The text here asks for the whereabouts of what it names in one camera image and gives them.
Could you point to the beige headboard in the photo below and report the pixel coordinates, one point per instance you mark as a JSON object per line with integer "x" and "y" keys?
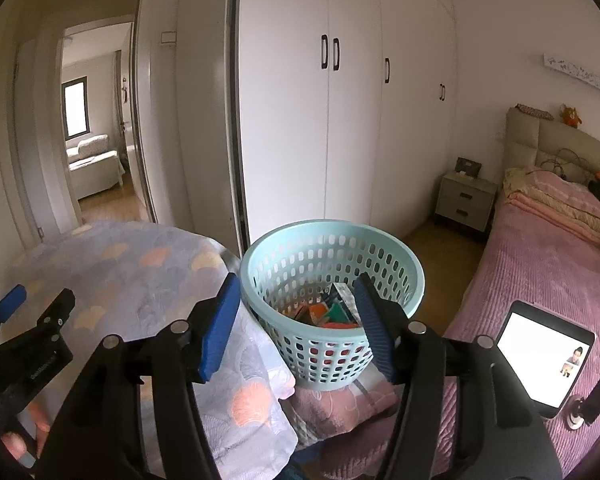
{"x": 545, "y": 145}

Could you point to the white sliding door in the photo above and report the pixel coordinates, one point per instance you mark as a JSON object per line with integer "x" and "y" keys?
{"x": 195, "y": 110}

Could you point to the silver blister pack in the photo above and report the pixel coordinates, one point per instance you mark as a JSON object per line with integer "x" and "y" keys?
{"x": 342, "y": 294}

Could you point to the grey nightstand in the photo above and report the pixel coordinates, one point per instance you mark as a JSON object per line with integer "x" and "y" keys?
{"x": 462, "y": 200}

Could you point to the white wardrobe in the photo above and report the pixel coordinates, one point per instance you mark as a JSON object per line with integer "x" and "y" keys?
{"x": 290, "y": 135}

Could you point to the dark picture frame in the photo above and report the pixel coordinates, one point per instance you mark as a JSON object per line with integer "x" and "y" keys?
{"x": 467, "y": 167}

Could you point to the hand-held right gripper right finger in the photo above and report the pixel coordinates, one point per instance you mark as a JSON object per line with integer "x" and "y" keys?
{"x": 375, "y": 330}

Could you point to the pink folded blanket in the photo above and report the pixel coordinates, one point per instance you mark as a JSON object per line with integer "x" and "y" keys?
{"x": 560, "y": 200}

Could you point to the black tablet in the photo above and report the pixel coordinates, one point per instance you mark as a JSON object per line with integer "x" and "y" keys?
{"x": 540, "y": 350}

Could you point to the white sofa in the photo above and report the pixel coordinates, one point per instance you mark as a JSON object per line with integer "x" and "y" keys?
{"x": 95, "y": 170}

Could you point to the teal plastic basket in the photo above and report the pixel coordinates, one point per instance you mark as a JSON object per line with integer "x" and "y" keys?
{"x": 330, "y": 225}

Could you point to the person's left hand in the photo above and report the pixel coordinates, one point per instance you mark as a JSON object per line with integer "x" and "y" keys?
{"x": 40, "y": 427}

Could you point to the long wall decoration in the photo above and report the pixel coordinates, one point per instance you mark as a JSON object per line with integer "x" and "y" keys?
{"x": 580, "y": 71}

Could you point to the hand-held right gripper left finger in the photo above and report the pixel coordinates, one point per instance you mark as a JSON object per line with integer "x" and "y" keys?
{"x": 222, "y": 325}

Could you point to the orange plush toy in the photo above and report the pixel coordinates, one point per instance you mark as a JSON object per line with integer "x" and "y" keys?
{"x": 571, "y": 116}

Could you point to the orange packet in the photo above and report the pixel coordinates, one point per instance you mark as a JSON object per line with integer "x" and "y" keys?
{"x": 315, "y": 312}

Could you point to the shell print tablecloth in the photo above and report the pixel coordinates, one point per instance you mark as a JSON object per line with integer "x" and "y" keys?
{"x": 130, "y": 270}

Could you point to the pink floral quilt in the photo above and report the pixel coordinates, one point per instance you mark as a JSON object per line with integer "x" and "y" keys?
{"x": 330, "y": 410}

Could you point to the green packet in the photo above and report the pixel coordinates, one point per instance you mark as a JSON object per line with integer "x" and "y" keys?
{"x": 337, "y": 313}

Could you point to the patterned flat cushion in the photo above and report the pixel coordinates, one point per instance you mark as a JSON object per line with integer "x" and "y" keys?
{"x": 534, "y": 112}

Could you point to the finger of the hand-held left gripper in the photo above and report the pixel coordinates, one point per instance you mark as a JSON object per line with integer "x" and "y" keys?
{"x": 11, "y": 301}
{"x": 55, "y": 315}

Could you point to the window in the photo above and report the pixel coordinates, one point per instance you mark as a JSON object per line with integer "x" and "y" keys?
{"x": 75, "y": 110}

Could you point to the pink bed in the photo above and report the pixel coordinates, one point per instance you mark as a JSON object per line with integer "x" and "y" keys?
{"x": 520, "y": 270}

